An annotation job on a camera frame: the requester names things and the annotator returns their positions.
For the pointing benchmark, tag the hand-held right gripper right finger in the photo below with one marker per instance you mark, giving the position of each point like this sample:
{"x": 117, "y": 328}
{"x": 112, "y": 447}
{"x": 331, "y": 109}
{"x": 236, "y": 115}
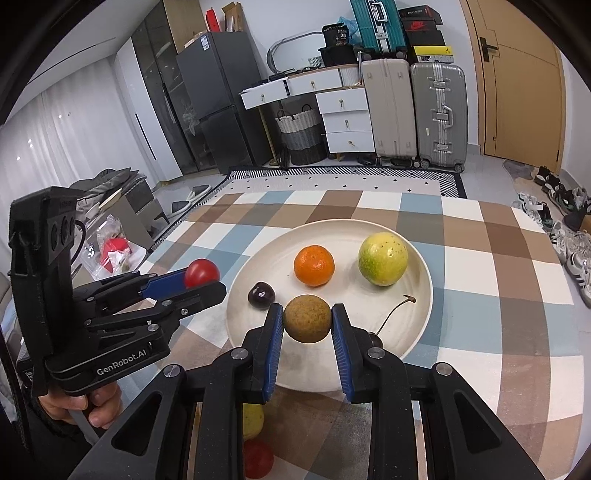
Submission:
{"x": 342, "y": 355}

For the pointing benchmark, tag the white curtain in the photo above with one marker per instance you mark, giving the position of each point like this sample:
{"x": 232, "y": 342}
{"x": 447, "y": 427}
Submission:
{"x": 60, "y": 143}

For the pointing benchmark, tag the yellow-green guava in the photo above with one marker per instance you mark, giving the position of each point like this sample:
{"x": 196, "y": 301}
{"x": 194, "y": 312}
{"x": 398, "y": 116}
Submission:
{"x": 253, "y": 422}

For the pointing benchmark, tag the small white basket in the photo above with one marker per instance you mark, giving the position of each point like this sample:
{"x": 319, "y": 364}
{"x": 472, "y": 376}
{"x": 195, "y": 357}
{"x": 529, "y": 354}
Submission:
{"x": 314, "y": 62}

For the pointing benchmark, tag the wooden door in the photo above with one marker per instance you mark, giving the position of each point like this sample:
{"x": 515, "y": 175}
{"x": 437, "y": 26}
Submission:
{"x": 521, "y": 92}

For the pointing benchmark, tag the black shoe box red logo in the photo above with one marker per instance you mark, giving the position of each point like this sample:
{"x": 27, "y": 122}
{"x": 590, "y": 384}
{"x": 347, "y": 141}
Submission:
{"x": 420, "y": 25}

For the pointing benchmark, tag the brown cardboard pieces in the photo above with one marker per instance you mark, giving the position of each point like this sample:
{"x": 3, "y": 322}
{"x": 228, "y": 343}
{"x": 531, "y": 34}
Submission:
{"x": 232, "y": 18}

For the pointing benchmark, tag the white drawer dresser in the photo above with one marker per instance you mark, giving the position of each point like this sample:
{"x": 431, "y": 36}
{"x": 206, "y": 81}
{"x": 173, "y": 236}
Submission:
{"x": 344, "y": 115}

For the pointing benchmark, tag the dark cherry with stem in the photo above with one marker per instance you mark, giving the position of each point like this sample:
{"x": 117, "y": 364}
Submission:
{"x": 376, "y": 340}

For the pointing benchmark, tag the person's left hand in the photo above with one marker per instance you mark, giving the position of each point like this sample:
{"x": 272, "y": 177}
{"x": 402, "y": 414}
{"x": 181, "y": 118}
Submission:
{"x": 104, "y": 406}

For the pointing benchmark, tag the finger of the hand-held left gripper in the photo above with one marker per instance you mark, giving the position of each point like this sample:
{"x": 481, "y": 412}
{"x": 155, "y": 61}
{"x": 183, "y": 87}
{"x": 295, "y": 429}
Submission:
{"x": 161, "y": 284}
{"x": 198, "y": 300}

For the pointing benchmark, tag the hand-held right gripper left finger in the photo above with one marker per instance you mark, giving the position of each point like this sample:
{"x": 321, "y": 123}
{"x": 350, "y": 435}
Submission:
{"x": 274, "y": 350}

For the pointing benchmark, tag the woven laundry basket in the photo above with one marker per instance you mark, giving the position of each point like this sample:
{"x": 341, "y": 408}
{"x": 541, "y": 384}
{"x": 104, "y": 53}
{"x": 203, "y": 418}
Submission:
{"x": 300, "y": 136}

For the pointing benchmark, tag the dark grey refrigerator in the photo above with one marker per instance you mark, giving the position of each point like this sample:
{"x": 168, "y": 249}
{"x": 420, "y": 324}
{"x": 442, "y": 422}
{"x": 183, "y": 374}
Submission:
{"x": 221, "y": 101}

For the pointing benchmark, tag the clear plastic bags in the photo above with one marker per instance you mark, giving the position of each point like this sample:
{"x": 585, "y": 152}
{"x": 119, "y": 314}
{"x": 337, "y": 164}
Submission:
{"x": 99, "y": 230}

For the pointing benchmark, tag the black storage box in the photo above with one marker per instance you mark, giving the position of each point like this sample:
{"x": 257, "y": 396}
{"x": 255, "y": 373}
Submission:
{"x": 339, "y": 56}

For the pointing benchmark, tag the plain black shoe box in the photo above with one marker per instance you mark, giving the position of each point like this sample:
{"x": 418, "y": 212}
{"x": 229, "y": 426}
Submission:
{"x": 425, "y": 38}

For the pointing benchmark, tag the red tomato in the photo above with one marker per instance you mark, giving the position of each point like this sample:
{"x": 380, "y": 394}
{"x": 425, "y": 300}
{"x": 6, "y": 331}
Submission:
{"x": 202, "y": 272}

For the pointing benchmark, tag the grey doormat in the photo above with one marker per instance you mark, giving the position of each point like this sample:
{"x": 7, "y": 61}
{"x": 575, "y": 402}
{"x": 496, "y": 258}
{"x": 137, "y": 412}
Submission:
{"x": 521, "y": 168}

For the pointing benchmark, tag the checkered tablecloth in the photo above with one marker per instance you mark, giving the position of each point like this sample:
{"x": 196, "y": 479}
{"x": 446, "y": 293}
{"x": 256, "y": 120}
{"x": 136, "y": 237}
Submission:
{"x": 485, "y": 323}

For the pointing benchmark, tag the brown longan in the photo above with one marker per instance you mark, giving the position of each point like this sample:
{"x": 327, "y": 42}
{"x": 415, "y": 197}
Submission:
{"x": 307, "y": 318}

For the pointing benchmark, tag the green speckled passion fruit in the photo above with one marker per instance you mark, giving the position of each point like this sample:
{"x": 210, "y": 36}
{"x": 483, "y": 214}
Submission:
{"x": 383, "y": 258}

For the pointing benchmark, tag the scattered shoes pile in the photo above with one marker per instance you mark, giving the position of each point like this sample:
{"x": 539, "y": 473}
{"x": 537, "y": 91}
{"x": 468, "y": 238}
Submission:
{"x": 568, "y": 230}

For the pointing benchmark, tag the red tall carton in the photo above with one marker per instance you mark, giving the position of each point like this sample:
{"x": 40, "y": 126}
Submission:
{"x": 212, "y": 19}

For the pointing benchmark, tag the yellow and black shoe box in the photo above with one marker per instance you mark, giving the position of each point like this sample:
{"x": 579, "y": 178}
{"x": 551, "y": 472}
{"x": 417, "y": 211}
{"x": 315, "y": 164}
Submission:
{"x": 431, "y": 54}

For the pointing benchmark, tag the dark grey furniture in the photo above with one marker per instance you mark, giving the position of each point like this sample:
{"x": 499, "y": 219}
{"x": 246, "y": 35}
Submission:
{"x": 134, "y": 198}

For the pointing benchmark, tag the large orange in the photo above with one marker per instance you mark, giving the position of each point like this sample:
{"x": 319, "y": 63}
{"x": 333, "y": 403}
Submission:
{"x": 258, "y": 459}

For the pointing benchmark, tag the small orange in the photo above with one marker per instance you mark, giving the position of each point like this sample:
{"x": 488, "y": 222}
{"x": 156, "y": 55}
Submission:
{"x": 314, "y": 265}

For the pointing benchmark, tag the cream round plate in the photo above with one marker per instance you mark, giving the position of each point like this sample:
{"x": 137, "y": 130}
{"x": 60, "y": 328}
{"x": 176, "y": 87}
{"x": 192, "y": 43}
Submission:
{"x": 277, "y": 258}

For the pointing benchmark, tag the dark stemless cherry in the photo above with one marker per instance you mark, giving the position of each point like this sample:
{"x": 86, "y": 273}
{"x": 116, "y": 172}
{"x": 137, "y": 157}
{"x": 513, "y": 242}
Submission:
{"x": 261, "y": 295}

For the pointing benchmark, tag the beige suitcase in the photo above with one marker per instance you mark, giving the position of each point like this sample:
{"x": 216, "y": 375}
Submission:
{"x": 390, "y": 110}

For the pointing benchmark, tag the pair of grey slippers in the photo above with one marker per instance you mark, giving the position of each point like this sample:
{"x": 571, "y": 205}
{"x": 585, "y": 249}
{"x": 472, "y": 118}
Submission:
{"x": 189, "y": 201}

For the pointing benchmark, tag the teal suitcase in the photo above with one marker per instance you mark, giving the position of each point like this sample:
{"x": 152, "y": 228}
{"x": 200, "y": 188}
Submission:
{"x": 369, "y": 25}

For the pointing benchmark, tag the oval metal hoop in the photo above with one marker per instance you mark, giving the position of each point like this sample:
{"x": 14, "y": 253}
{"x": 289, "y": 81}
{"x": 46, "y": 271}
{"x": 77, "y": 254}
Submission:
{"x": 295, "y": 38}

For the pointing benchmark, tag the silver suitcase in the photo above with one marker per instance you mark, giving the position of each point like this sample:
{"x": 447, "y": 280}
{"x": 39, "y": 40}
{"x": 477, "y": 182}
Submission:
{"x": 438, "y": 115}

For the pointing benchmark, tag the blue plastic bag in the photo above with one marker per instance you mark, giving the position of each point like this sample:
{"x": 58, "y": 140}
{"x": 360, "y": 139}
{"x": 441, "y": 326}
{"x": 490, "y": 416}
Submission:
{"x": 353, "y": 27}

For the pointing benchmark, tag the dark glass-door cabinet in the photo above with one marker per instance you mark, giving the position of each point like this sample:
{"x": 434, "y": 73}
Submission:
{"x": 159, "y": 101}

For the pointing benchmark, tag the black shoe box grey label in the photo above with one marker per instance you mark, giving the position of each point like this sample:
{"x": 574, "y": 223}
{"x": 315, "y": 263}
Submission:
{"x": 418, "y": 12}

